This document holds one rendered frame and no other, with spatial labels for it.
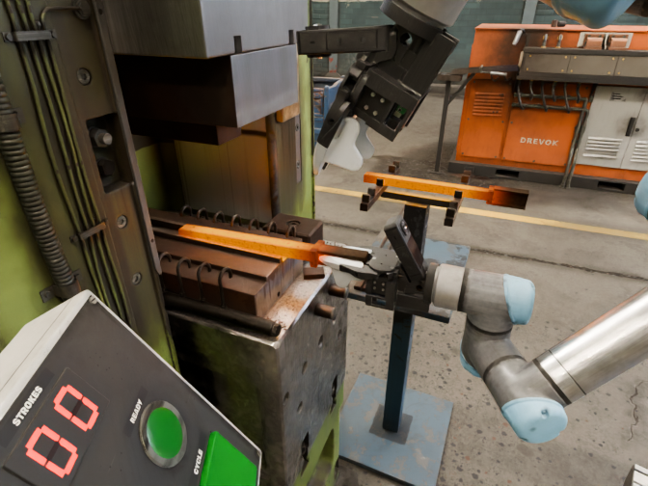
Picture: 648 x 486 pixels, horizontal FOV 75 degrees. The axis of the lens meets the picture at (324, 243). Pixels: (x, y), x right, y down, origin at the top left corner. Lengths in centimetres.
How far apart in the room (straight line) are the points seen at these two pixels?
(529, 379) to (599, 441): 133
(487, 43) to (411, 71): 371
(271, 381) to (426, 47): 60
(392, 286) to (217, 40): 46
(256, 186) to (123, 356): 73
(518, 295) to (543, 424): 18
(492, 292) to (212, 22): 55
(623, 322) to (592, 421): 139
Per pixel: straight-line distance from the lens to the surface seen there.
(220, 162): 113
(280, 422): 90
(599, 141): 437
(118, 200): 68
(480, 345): 78
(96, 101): 65
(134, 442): 41
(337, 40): 51
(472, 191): 116
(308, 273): 90
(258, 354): 79
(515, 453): 186
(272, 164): 105
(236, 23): 63
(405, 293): 77
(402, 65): 49
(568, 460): 192
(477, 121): 427
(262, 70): 69
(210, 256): 87
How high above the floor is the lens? 142
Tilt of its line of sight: 29 degrees down
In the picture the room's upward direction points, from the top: straight up
